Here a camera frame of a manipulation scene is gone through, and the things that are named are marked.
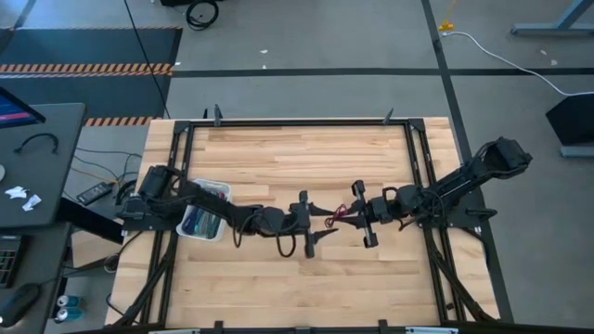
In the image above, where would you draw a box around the black hazard-striped floor mat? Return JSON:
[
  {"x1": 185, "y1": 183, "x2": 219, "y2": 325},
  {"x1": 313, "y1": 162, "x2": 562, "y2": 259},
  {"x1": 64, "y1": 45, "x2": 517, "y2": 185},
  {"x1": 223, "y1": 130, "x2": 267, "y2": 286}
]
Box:
[{"x1": 0, "y1": 26, "x2": 184, "y2": 128}]

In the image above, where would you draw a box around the short black curved cable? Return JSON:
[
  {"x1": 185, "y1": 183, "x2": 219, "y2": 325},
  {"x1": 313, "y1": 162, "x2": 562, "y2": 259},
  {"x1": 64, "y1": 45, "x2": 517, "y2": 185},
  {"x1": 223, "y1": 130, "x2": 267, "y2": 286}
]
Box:
[{"x1": 13, "y1": 132, "x2": 59, "y2": 156}]

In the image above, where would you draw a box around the dark red USB-C cable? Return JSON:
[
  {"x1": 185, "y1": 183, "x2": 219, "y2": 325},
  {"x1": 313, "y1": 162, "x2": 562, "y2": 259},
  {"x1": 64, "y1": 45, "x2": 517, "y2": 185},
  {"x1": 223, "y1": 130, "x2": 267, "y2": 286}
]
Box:
[{"x1": 323, "y1": 203, "x2": 350, "y2": 229}]

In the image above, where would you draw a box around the white floor cable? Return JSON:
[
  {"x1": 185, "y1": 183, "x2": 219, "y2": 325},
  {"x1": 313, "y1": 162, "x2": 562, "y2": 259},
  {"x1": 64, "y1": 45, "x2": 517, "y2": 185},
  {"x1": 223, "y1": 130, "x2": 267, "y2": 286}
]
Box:
[{"x1": 442, "y1": 30, "x2": 594, "y2": 97}]

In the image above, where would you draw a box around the black power adapter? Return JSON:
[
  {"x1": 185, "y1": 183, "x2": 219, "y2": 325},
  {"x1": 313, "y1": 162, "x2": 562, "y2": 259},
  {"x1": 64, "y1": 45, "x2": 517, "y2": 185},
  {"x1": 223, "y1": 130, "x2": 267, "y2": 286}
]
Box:
[{"x1": 75, "y1": 181, "x2": 114, "y2": 207}]

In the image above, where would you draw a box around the computer monitor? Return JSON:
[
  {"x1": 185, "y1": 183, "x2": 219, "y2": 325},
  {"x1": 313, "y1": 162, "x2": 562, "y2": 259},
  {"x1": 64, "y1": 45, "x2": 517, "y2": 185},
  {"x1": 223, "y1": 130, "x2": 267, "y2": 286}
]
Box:
[{"x1": 0, "y1": 85, "x2": 47, "y2": 130}]

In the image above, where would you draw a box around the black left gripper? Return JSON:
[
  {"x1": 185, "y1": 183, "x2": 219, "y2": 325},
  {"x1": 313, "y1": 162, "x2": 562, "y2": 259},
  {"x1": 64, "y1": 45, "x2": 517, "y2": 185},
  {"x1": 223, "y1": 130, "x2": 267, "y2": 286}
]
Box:
[{"x1": 287, "y1": 189, "x2": 340, "y2": 260}]

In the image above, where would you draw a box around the yellow plug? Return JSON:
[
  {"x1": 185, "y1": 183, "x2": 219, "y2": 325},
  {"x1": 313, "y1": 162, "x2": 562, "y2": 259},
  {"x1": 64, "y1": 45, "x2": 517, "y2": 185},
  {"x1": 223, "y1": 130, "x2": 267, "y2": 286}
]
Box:
[{"x1": 438, "y1": 0, "x2": 459, "y2": 33}]

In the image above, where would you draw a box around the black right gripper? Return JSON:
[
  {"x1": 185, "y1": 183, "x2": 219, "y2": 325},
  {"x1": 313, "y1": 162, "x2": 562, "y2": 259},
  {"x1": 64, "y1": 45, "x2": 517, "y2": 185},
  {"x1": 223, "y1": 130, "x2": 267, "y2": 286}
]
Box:
[{"x1": 340, "y1": 179, "x2": 396, "y2": 250}]

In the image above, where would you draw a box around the blue-grey table leg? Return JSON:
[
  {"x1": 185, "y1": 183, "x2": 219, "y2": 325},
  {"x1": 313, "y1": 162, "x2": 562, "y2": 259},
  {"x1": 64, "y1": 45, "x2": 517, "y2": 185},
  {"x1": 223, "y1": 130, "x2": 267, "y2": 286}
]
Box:
[{"x1": 510, "y1": 0, "x2": 594, "y2": 39}]

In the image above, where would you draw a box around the black aluminium table frame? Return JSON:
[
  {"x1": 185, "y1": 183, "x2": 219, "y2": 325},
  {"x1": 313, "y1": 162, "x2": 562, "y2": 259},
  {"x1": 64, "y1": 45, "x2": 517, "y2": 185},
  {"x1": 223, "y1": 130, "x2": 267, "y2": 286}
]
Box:
[{"x1": 110, "y1": 118, "x2": 502, "y2": 334}]

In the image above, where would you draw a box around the teal drink can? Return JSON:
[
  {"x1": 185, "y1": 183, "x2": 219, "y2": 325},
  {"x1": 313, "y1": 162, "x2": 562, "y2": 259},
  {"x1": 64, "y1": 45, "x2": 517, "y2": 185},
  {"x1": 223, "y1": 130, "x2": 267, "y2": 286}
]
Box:
[
  {"x1": 54, "y1": 306, "x2": 85, "y2": 323},
  {"x1": 56, "y1": 294, "x2": 85, "y2": 309}
]

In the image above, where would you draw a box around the black box on grey base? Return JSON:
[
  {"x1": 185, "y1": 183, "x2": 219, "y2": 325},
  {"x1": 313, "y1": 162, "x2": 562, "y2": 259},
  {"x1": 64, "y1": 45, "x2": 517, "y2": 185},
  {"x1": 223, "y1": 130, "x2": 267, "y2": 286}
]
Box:
[{"x1": 545, "y1": 92, "x2": 594, "y2": 160}]

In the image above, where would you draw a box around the black computer mouse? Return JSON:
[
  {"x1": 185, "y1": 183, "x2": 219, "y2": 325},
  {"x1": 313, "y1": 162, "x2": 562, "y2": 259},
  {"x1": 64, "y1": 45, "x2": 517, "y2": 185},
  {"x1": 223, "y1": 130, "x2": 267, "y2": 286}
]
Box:
[{"x1": 0, "y1": 282, "x2": 41, "y2": 328}]

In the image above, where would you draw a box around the black keyboard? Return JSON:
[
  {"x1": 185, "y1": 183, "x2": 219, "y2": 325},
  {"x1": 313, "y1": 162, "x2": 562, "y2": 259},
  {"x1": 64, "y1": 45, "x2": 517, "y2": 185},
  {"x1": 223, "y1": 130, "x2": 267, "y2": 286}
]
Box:
[{"x1": 0, "y1": 234, "x2": 30, "y2": 289}]

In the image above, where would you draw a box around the thin black floor cable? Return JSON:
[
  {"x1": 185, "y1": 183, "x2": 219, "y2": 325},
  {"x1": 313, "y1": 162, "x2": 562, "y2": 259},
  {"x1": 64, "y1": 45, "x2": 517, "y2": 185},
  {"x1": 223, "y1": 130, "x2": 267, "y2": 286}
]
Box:
[{"x1": 123, "y1": 0, "x2": 172, "y2": 120}]

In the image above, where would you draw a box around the white plastic bin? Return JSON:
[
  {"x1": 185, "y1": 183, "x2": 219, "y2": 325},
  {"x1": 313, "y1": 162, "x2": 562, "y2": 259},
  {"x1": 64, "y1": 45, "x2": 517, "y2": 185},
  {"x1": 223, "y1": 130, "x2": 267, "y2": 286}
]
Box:
[{"x1": 175, "y1": 177, "x2": 232, "y2": 243}]

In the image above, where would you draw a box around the coiled black cable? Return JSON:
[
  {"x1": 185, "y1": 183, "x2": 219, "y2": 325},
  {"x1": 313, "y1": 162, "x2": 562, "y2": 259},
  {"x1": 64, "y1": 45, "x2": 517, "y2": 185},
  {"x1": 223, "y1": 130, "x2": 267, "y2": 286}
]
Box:
[{"x1": 185, "y1": 0, "x2": 220, "y2": 32}]

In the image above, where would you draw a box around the black side desk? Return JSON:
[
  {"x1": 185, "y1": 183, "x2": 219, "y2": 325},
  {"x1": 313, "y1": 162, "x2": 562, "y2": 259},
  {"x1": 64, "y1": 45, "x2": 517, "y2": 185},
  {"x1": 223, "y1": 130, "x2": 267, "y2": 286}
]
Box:
[{"x1": 0, "y1": 102, "x2": 88, "y2": 232}]

